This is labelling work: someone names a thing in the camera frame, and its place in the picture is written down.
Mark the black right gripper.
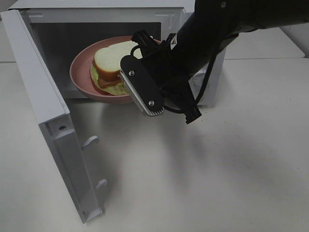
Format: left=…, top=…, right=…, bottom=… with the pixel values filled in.
left=130, top=30, right=201, bottom=124

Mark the white microwave knob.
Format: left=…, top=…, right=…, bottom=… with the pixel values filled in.
left=193, top=69, right=206, bottom=90

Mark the toy sandwich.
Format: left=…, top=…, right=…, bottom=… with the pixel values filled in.
left=90, top=41, right=138, bottom=96

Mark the pink plate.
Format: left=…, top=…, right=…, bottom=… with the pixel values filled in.
left=69, top=35, right=162, bottom=105

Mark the white microwave door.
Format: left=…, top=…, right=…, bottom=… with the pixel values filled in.
left=1, top=10, right=104, bottom=223

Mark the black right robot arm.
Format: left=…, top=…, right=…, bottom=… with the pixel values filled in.
left=121, top=0, right=309, bottom=123

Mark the white microwave oven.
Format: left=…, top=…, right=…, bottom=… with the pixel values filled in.
left=7, top=0, right=226, bottom=108

